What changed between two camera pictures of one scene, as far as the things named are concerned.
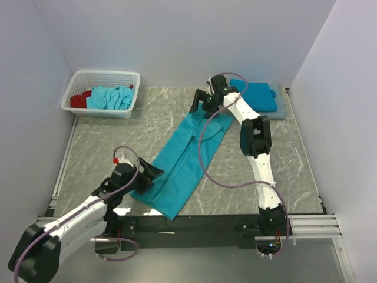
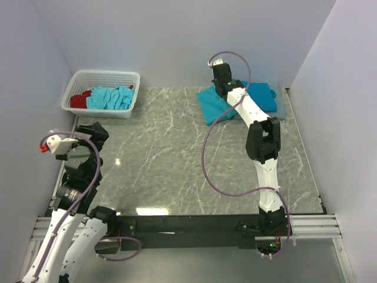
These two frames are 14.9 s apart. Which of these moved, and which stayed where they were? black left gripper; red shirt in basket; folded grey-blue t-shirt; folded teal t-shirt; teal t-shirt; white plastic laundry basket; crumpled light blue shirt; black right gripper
Moved: black right gripper; teal t-shirt; black left gripper
Stayed: folded teal t-shirt; crumpled light blue shirt; folded grey-blue t-shirt; red shirt in basket; white plastic laundry basket
